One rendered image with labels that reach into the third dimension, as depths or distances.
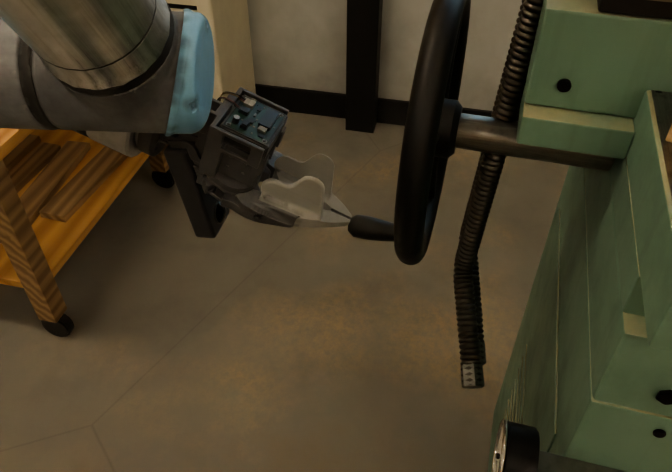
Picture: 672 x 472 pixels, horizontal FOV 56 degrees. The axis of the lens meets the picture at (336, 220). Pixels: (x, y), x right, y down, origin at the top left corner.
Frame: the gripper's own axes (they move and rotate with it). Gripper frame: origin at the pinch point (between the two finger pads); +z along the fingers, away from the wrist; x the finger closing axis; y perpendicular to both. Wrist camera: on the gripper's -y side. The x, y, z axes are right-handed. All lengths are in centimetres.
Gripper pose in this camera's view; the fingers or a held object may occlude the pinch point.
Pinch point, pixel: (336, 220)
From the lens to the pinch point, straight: 62.7
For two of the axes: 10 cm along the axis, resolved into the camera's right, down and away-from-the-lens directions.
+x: 2.7, -6.4, 7.2
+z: 9.0, 4.3, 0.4
